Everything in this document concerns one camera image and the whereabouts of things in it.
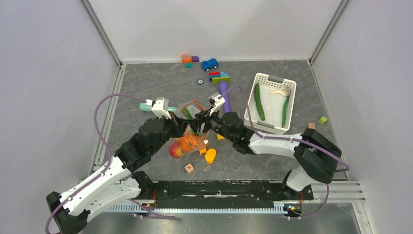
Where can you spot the blue toy car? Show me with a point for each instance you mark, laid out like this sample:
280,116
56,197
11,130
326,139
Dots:
207,65

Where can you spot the orange pumpkin toy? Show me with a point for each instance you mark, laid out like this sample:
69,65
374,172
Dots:
188,142

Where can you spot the long green cucumber toy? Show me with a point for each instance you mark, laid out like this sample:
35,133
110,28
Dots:
258,103

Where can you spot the teal small block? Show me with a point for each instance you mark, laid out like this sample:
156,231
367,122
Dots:
188,65

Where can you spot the small wooden cube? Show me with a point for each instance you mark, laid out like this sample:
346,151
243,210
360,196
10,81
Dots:
311,126

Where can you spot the red apple toy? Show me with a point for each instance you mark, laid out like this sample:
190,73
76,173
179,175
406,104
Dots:
175,150

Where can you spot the wooden cube with X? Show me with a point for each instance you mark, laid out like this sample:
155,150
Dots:
189,168

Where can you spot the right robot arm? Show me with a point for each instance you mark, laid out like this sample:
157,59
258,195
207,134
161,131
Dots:
317,156

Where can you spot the white plastic basket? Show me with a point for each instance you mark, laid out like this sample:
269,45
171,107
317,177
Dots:
272,104

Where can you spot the clear zip bag orange zipper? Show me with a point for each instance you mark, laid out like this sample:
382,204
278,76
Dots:
194,107

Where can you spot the orange oval block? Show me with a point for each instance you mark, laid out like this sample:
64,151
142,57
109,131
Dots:
210,155

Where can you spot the small round badge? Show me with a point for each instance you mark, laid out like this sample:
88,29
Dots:
200,82

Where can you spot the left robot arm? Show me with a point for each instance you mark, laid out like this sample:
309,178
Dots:
117,180

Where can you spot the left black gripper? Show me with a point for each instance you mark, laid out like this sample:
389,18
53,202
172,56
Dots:
179,125

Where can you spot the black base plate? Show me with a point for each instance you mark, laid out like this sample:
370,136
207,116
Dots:
218,194

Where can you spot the multicolour brick stack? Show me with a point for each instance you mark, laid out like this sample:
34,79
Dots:
216,77

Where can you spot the short green cucumber toy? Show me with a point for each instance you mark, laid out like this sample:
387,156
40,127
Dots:
186,113

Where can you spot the orange brick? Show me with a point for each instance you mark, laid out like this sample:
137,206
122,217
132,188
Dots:
202,151

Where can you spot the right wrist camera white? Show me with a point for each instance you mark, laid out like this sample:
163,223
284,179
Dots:
216,100

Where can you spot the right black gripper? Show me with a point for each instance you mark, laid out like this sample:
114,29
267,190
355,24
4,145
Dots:
201,118

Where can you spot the small green cube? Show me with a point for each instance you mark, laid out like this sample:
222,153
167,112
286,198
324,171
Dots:
323,120

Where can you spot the white garlic toy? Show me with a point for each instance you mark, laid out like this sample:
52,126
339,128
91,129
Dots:
285,92

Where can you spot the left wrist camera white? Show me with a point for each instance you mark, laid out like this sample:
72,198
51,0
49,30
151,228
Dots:
160,112

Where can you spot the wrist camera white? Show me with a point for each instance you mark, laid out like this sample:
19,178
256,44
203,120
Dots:
160,112
216,100

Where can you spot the green chili pepper toy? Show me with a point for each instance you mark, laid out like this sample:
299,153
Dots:
284,110

